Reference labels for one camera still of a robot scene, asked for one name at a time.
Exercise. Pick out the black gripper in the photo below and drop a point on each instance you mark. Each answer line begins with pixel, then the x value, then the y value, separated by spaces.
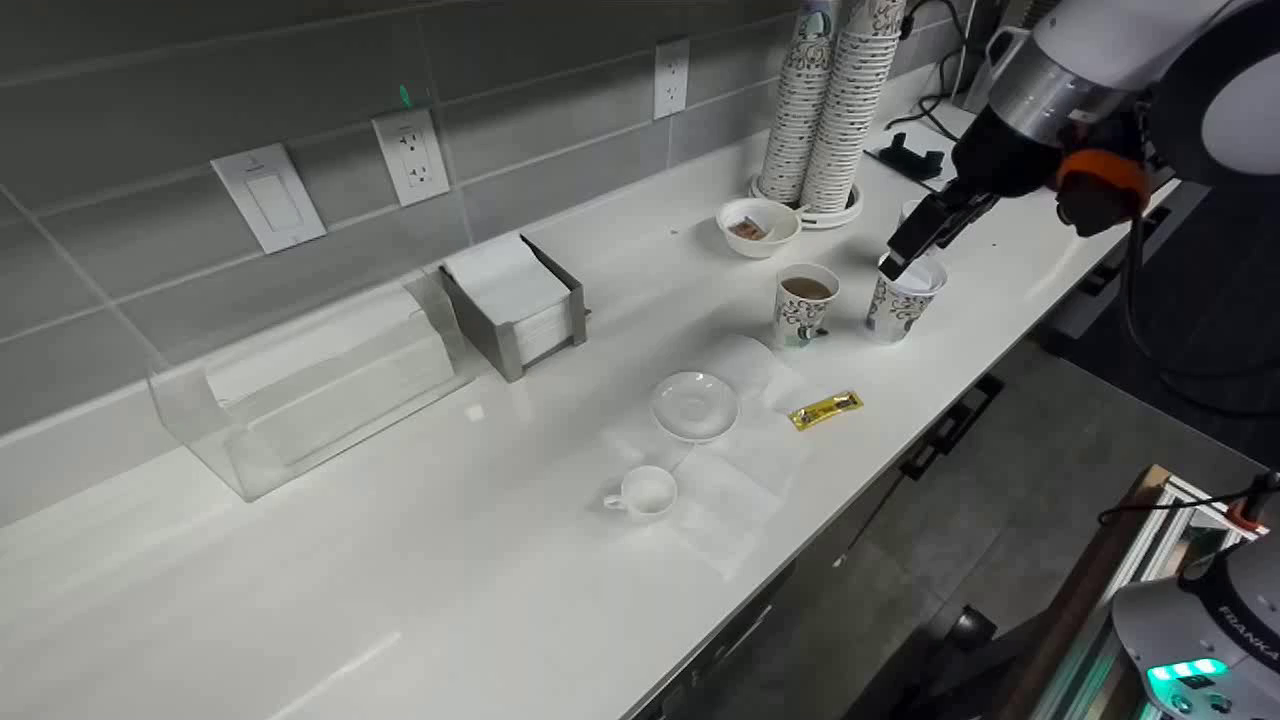
pixel 1005 163

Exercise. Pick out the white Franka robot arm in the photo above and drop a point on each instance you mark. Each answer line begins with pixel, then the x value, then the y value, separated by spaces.
pixel 1135 40

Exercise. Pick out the white bowl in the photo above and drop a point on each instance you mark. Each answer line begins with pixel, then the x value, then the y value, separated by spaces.
pixel 780 212

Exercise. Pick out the black charger device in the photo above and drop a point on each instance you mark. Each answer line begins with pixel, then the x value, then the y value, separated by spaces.
pixel 914 163

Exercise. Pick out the empty patterned paper cup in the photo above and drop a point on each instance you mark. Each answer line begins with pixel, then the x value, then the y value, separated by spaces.
pixel 901 315

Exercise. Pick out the white round cup tray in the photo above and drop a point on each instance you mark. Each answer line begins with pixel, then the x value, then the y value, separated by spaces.
pixel 843 216

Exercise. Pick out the tall paper cup stack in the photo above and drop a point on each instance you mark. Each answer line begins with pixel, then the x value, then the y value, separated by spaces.
pixel 794 104
pixel 852 94

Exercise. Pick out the brown sachet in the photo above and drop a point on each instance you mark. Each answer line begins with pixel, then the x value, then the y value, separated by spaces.
pixel 751 229

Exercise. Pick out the yellow sachet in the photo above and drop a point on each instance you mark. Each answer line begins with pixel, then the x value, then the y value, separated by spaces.
pixel 824 408

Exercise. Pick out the white round lid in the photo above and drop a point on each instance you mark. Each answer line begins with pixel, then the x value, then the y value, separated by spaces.
pixel 693 405

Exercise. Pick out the clear plastic sheet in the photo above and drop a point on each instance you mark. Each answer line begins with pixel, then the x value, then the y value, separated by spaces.
pixel 727 514

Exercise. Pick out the dark under-counter cabinet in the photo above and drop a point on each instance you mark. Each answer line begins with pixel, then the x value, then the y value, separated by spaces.
pixel 802 600

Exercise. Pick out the white napkin stack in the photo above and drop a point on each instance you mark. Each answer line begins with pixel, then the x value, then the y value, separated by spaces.
pixel 501 274

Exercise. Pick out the grey round machine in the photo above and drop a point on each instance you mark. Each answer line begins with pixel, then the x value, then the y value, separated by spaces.
pixel 1201 627

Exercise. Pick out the metal napkin holder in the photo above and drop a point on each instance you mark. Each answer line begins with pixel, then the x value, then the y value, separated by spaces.
pixel 480 341

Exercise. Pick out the clear acrylic box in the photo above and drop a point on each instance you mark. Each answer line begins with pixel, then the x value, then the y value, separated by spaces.
pixel 264 453

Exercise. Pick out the narrow white wall outlet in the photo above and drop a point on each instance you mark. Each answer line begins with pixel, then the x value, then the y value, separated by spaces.
pixel 669 76

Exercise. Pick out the wood and aluminium frame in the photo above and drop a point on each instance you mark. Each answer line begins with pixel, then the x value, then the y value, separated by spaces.
pixel 1106 562

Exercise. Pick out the white double wall outlet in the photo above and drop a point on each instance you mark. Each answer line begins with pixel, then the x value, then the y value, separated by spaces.
pixel 414 158

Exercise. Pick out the white blank wall plate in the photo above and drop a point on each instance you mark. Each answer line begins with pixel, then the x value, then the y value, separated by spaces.
pixel 270 199

